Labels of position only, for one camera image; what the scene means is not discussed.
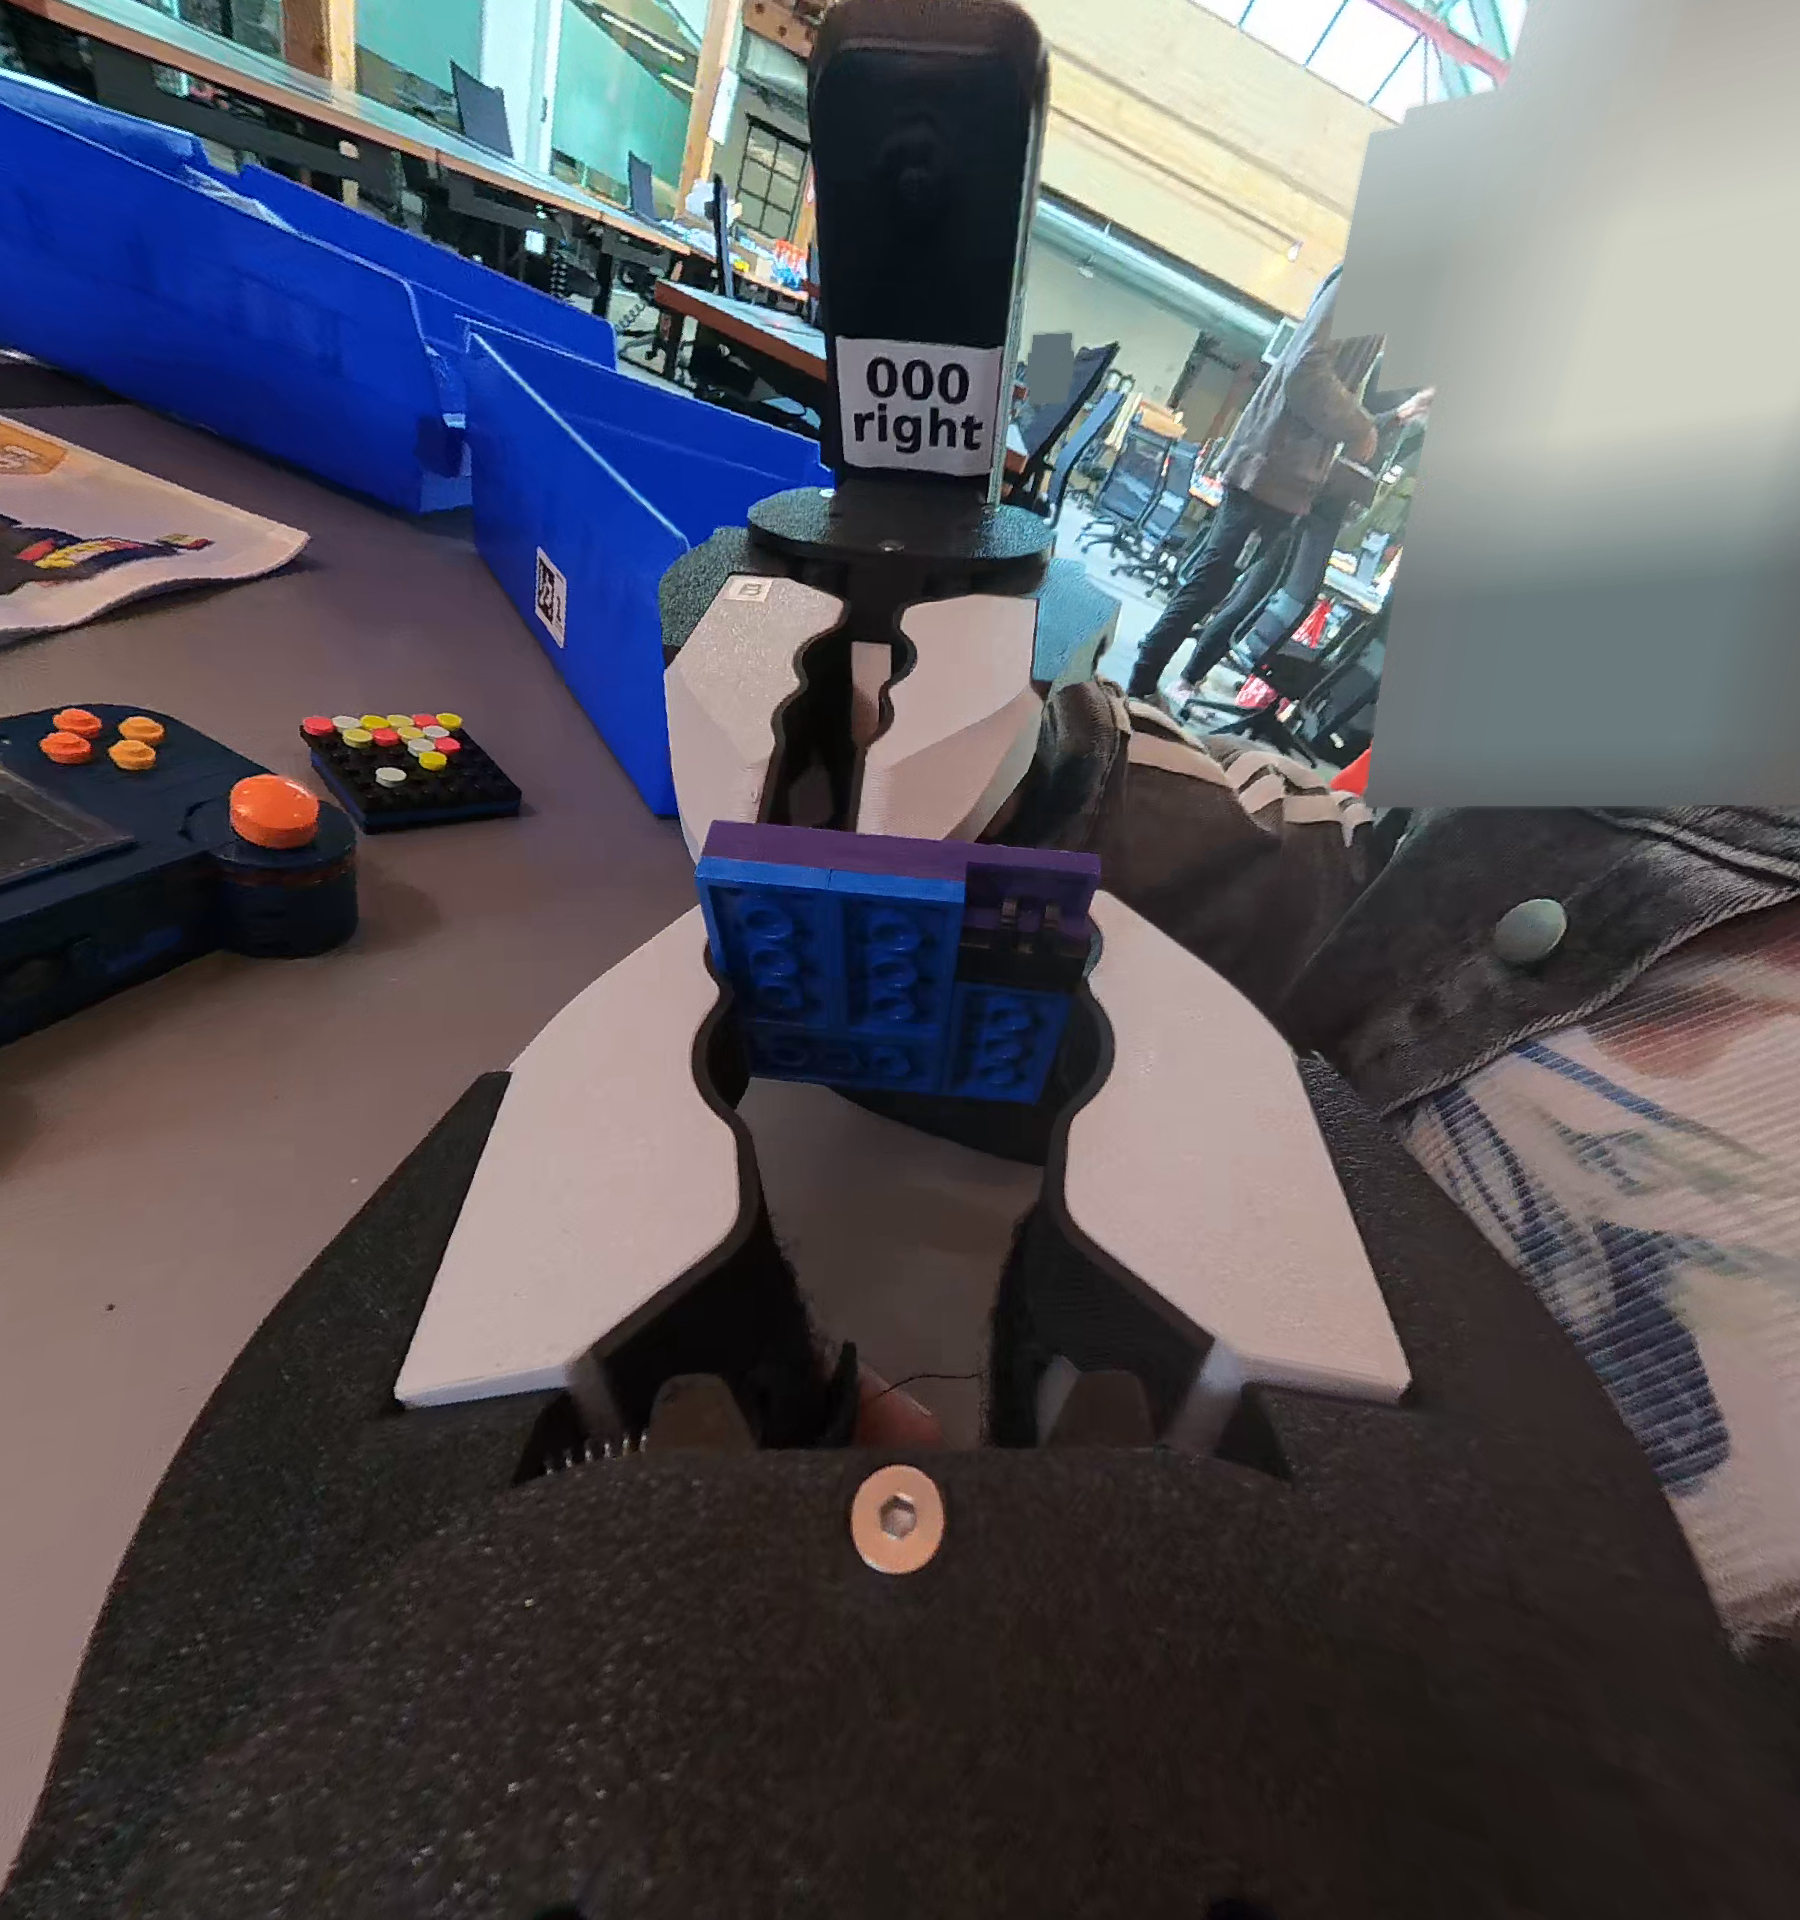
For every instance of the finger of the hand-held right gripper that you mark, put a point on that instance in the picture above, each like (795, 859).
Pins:
(960, 708)
(719, 708)

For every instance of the blue plastic bin with label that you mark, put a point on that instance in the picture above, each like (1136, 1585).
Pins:
(585, 481)

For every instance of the long wooden office desk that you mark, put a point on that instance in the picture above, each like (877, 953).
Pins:
(389, 127)

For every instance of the person's right forearm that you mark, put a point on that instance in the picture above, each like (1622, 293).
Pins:
(1215, 855)

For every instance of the black brick plate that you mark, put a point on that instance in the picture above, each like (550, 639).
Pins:
(420, 788)

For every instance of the person's torso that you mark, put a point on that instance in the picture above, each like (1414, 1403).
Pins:
(1663, 1128)

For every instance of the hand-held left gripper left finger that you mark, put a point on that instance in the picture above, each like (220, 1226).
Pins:
(585, 1200)

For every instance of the red plastic piece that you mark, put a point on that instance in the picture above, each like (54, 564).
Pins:
(1349, 773)

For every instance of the navy brick game console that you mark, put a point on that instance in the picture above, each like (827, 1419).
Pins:
(92, 930)

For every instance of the instruction booklet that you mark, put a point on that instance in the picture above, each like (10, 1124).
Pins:
(92, 541)

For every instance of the purple brick plate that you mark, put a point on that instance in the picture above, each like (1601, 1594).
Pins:
(841, 976)

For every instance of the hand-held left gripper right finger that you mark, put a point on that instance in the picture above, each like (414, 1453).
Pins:
(1215, 1200)

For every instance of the black office chair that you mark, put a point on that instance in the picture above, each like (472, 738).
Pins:
(1066, 420)

